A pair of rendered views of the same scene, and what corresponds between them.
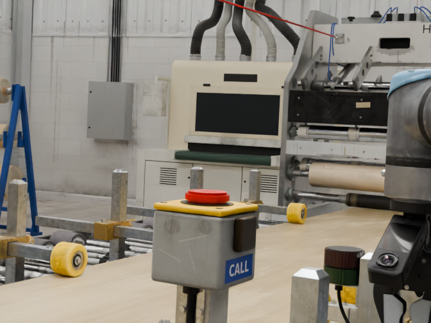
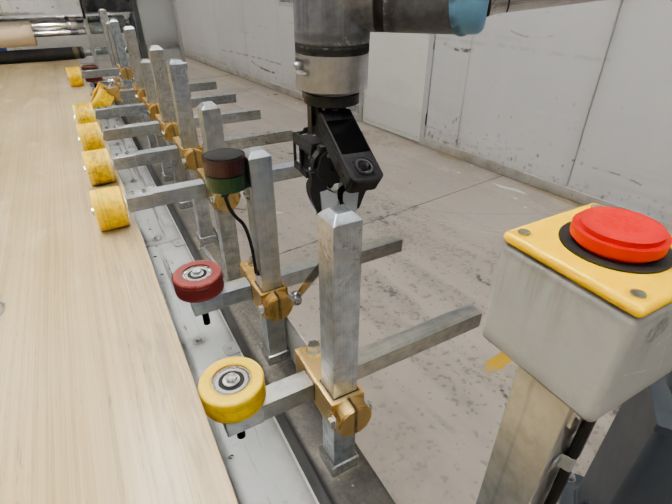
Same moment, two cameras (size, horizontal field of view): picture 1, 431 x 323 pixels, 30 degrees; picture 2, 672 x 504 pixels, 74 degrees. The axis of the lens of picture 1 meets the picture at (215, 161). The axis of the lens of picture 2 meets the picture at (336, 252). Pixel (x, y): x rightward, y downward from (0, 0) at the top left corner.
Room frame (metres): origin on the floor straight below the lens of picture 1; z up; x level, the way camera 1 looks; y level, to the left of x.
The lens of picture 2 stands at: (0.73, 0.22, 1.33)
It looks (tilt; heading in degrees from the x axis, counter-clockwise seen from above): 32 degrees down; 302
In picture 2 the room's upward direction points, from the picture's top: straight up
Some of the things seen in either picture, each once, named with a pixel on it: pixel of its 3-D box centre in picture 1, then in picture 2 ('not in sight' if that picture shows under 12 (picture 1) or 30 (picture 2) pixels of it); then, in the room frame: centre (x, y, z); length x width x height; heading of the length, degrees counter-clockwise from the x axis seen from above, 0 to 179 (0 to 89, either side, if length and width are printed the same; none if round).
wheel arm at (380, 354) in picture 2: not in sight; (365, 361); (0.94, -0.20, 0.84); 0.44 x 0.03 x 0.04; 61
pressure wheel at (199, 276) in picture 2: not in sight; (202, 297); (1.25, -0.16, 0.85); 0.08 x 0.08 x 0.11
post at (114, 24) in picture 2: not in sight; (127, 77); (2.69, -1.08, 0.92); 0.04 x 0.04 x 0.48; 61
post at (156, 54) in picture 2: not in sight; (172, 135); (1.82, -0.60, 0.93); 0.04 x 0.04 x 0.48; 61
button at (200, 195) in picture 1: (207, 200); (615, 240); (0.71, 0.01, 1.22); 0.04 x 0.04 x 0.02
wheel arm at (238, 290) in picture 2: not in sight; (305, 271); (1.15, -0.34, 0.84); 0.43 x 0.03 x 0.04; 61
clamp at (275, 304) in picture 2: not in sight; (263, 289); (1.18, -0.25, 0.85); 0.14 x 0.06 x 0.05; 151
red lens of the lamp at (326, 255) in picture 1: (344, 256); (224, 162); (1.18, -0.20, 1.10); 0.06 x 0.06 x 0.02
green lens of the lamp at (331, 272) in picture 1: (343, 273); (226, 178); (1.18, -0.20, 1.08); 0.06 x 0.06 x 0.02
